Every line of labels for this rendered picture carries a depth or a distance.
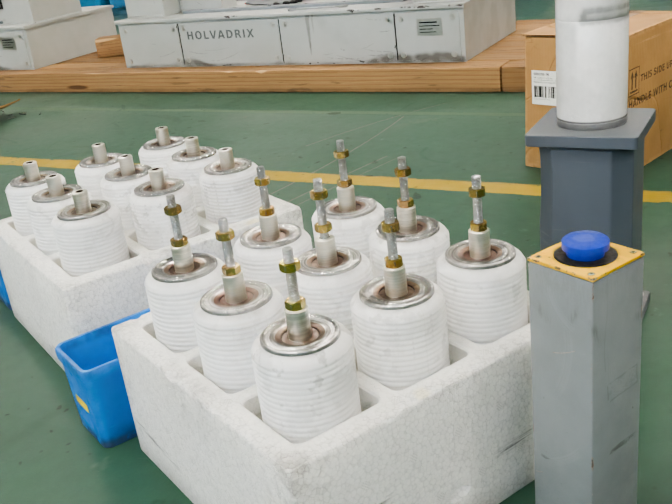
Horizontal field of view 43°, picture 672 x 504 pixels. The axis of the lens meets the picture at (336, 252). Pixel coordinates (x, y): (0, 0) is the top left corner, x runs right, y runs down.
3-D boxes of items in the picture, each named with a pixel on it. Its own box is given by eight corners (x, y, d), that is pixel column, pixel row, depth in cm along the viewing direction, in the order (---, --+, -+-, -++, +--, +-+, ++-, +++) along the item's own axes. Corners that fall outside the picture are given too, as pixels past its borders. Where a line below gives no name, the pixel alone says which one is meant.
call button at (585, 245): (581, 246, 76) (581, 225, 75) (619, 258, 72) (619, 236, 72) (551, 261, 74) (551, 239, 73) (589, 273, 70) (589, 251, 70)
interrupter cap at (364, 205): (307, 219, 108) (307, 213, 107) (336, 198, 114) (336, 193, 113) (360, 223, 104) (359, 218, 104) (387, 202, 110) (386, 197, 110)
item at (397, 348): (352, 460, 90) (333, 309, 83) (387, 410, 98) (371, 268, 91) (438, 477, 86) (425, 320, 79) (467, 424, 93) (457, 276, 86)
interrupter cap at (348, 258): (354, 246, 98) (354, 240, 97) (368, 271, 91) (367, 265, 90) (290, 257, 97) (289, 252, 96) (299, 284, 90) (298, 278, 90)
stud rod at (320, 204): (319, 243, 93) (310, 178, 90) (327, 241, 93) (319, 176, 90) (323, 246, 92) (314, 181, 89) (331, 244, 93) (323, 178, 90)
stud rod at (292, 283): (293, 325, 77) (281, 250, 75) (292, 321, 78) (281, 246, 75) (304, 324, 78) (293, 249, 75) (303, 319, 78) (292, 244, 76)
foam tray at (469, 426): (375, 337, 128) (363, 228, 121) (585, 447, 98) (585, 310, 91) (140, 450, 108) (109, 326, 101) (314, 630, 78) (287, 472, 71)
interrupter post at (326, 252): (336, 258, 95) (333, 231, 94) (340, 266, 93) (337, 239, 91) (315, 262, 95) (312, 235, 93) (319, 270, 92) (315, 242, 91)
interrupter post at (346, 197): (335, 213, 108) (332, 189, 107) (344, 206, 110) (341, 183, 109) (351, 214, 107) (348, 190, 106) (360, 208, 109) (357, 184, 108)
